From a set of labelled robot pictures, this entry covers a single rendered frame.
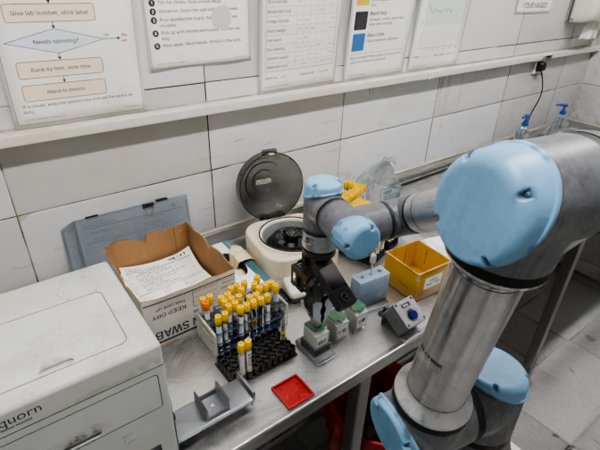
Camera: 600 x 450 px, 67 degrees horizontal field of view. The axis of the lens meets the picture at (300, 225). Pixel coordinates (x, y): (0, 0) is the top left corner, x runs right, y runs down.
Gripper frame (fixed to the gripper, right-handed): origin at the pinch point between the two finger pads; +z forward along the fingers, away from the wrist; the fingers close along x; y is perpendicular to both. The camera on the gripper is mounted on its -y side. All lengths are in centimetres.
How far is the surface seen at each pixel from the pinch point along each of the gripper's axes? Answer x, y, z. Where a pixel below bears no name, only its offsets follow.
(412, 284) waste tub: -33.3, 0.6, 3.6
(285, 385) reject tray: 12.0, -3.2, 9.4
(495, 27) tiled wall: -139, 58, -51
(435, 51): -100, 57, -44
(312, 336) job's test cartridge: 2.0, 0.1, 2.8
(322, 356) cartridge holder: 0.7, -2.3, 8.2
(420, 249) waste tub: -46.7, 9.7, 2.1
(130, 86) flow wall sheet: 17, 57, -44
